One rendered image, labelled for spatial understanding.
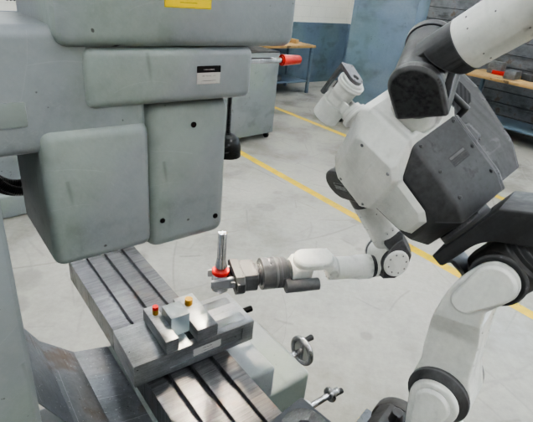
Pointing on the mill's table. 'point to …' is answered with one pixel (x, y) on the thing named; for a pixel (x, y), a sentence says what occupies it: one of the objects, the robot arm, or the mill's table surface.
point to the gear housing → (164, 74)
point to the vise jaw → (199, 319)
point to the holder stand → (301, 414)
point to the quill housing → (184, 167)
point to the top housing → (164, 22)
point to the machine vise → (160, 367)
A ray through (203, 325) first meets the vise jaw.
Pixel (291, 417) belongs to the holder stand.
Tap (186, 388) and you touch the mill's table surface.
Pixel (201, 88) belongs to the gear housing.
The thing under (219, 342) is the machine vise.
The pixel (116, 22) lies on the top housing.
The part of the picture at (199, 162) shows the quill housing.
